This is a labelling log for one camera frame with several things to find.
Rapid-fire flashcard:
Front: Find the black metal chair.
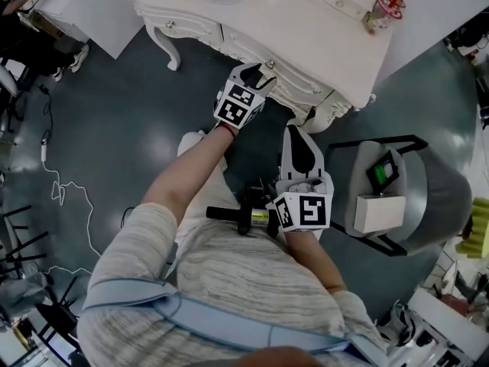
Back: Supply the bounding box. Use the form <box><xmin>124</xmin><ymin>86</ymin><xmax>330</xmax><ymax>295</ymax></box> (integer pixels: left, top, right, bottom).
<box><xmin>33</xmin><ymin>275</ymin><xmax>84</xmax><ymax>356</ymax></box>

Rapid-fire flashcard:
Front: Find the black framed green item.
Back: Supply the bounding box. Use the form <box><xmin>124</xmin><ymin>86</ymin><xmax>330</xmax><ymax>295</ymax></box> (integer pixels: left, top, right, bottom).
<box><xmin>365</xmin><ymin>150</ymin><xmax>400</xmax><ymax>191</ymax></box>

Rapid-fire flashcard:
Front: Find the wide white ornate drawer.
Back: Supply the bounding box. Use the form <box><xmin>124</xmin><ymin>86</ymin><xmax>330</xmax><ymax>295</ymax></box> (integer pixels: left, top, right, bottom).
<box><xmin>220</xmin><ymin>24</ymin><xmax>334</xmax><ymax>106</ymax></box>

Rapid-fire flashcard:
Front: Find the yellow-green foam block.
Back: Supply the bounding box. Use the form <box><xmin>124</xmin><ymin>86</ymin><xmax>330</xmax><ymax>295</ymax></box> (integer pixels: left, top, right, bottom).
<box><xmin>455</xmin><ymin>196</ymin><xmax>489</xmax><ymax>260</ymax></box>

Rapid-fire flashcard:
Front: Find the black floor cable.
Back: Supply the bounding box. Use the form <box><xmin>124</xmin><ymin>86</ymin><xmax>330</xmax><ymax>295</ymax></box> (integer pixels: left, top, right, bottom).
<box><xmin>37</xmin><ymin>83</ymin><xmax>55</xmax><ymax>145</ymax></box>

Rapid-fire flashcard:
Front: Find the white floor cable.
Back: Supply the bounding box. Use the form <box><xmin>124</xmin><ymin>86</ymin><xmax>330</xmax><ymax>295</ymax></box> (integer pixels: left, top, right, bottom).
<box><xmin>39</xmin><ymin>138</ymin><xmax>103</xmax><ymax>277</ymax></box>

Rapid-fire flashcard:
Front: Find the person's right forearm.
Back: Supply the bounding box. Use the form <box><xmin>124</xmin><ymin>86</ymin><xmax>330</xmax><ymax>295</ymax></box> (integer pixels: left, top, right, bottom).
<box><xmin>283</xmin><ymin>228</ymin><xmax>348</xmax><ymax>296</ymax></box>

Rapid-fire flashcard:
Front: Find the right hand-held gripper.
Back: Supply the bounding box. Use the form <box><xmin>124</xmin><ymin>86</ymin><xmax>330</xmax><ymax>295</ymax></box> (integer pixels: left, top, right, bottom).
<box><xmin>266</xmin><ymin>124</ymin><xmax>335</xmax><ymax>241</ymax></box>

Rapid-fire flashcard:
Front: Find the person's grey striped shirt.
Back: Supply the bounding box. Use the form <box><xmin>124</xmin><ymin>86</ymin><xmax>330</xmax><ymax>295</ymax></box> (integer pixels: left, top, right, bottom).
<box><xmin>76</xmin><ymin>201</ymin><xmax>387</xmax><ymax>367</ymax></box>

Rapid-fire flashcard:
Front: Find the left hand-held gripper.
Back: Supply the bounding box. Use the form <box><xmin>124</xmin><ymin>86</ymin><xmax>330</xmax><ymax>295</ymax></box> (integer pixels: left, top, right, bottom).
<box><xmin>212</xmin><ymin>62</ymin><xmax>278</xmax><ymax>131</ymax></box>

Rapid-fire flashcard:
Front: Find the small white ornate drawer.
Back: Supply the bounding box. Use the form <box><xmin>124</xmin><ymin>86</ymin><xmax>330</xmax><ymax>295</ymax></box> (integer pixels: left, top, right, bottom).
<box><xmin>141</xmin><ymin>8</ymin><xmax>224</xmax><ymax>48</ymax></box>

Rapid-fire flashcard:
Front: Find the white ornate dressing table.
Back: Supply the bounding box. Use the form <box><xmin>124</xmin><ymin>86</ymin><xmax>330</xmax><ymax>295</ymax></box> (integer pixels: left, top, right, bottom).
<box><xmin>122</xmin><ymin>0</ymin><xmax>394</xmax><ymax>134</ymax></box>

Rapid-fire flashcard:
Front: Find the person's left forearm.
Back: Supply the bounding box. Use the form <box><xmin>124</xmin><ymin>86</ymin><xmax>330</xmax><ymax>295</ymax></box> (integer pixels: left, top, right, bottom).
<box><xmin>141</xmin><ymin>122</ymin><xmax>237</xmax><ymax>231</ymax></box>

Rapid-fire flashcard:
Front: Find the light blue shoulder strap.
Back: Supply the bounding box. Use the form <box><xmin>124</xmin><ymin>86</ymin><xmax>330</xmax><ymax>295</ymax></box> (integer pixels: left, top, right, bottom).
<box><xmin>81</xmin><ymin>278</ymin><xmax>385</xmax><ymax>361</ymax></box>

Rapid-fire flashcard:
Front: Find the black metal stool frame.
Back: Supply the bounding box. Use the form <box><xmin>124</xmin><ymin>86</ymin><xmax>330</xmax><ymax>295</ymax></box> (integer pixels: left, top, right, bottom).
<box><xmin>0</xmin><ymin>203</ymin><xmax>50</xmax><ymax>269</ymax></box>

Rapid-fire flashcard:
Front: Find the white cabinet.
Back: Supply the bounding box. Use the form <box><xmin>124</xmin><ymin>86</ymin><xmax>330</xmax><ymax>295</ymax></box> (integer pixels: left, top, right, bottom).
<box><xmin>33</xmin><ymin>0</ymin><xmax>147</xmax><ymax>61</ymax></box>

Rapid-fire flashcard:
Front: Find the black waist-mounted device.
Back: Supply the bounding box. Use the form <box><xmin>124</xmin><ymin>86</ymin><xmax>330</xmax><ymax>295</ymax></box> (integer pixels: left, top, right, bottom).
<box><xmin>206</xmin><ymin>183</ymin><xmax>280</xmax><ymax>239</ymax></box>

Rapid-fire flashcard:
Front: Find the white cardboard box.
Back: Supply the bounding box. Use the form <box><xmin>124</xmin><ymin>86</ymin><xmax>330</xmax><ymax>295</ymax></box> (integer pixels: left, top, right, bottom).
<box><xmin>353</xmin><ymin>193</ymin><xmax>407</xmax><ymax>235</ymax></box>

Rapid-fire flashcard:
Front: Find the grey upholstered chair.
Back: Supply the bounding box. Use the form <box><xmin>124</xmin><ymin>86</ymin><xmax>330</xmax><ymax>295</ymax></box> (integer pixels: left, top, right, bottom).
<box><xmin>327</xmin><ymin>134</ymin><xmax>475</xmax><ymax>258</ymax></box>

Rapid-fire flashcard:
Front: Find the drink cup with red straw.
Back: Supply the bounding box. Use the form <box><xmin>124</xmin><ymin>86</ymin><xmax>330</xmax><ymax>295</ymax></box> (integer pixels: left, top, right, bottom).
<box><xmin>364</xmin><ymin>0</ymin><xmax>408</xmax><ymax>36</ymax></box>

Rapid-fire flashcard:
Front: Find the white equipment bench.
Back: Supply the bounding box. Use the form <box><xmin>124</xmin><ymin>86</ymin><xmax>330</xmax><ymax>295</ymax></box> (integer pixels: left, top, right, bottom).
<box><xmin>376</xmin><ymin>285</ymin><xmax>489</xmax><ymax>367</ymax></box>

